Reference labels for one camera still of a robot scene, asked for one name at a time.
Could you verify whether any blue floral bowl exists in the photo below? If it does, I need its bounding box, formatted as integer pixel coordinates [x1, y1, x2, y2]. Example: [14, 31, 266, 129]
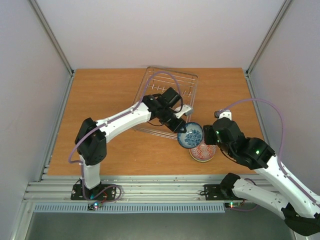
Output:
[177, 122, 204, 149]

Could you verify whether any red patterned bowl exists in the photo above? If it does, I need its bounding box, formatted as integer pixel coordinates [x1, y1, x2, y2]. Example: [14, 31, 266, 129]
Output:
[189, 143, 217, 156]

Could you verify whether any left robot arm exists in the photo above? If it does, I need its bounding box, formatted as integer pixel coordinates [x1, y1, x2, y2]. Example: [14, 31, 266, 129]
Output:
[73, 87, 193, 199]

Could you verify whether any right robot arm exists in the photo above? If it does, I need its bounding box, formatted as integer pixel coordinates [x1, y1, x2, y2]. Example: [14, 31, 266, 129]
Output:
[203, 117, 320, 237]

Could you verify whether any yellow sun bowl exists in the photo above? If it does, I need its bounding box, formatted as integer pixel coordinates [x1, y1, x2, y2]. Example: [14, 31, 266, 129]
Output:
[190, 154, 214, 163]

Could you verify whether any right circuit board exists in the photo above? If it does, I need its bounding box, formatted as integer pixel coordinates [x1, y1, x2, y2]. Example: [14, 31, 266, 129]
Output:
[224, 201, 242, 209]

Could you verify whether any circuit board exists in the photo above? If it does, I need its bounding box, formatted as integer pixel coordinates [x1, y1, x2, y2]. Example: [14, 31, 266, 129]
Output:
[224, 201, 242, 209]
[87, 202, 103, 211]

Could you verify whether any left circuit board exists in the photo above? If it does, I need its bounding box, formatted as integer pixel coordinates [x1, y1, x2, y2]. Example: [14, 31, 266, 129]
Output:
[87, 202, 103, 211]

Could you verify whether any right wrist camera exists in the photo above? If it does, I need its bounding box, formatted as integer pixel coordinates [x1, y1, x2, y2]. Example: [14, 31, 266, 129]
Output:
[214, 110, 232, 120]

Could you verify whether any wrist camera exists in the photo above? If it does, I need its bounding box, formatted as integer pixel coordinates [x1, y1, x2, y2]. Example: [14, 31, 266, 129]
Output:
[214, 110, 232, 120]
[174, 104, 194, 119]

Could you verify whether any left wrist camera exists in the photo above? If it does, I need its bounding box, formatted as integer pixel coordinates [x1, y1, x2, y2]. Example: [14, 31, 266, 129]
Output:
[174, 104, 194, 119]

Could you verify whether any wire dish rack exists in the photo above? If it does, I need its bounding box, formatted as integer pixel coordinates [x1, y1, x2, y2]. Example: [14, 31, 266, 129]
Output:
[131, 65, 200, 140]

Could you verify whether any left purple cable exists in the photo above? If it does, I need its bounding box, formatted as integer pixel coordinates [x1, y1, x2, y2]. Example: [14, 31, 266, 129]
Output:
[68, 70, 186, 202]

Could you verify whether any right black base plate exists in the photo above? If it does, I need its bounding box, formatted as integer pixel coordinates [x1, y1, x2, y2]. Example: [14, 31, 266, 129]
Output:
[203, 184, 243, 201]

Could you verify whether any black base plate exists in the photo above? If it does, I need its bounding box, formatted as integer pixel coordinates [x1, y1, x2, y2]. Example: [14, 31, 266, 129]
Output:
[70, 184, 118, 201]
[203, 184, 243, 201]

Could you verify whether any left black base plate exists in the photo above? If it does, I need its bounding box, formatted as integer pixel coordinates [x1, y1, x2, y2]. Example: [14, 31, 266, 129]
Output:
[70, 184, 118, 201]

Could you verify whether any aluminium rail frame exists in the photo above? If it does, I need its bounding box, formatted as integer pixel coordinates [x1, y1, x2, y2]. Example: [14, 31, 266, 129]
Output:
[9, 0, 320, 240]

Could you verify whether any blue slotted cable duct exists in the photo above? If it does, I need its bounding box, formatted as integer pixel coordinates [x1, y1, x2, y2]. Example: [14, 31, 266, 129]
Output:
[33, 203, 225, 214]

